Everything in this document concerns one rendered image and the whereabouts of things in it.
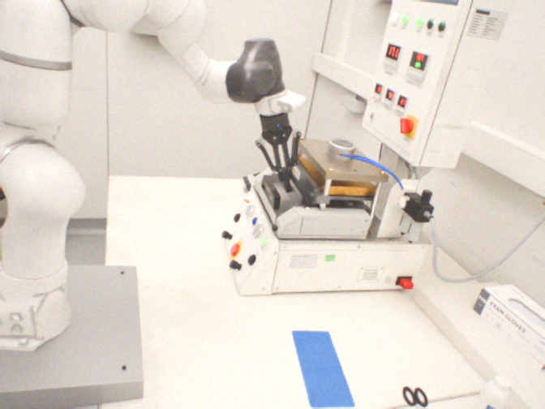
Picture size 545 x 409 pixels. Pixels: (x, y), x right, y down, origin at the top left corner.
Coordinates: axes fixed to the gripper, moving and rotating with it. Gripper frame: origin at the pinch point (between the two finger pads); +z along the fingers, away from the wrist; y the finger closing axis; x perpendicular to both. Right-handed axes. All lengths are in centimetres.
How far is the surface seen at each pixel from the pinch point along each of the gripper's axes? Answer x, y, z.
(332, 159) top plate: 4.0, -13.0, -4.3
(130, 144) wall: -146, 60, 26
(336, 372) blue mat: 45, 5, 27
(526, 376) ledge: 55, -37, 38
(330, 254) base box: 17.3, -5.0, 16.6
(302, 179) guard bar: 1.5, -4.3, 0.6
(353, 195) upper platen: 10.2, -15.7, 5.1
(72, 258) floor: -115, 106, 71
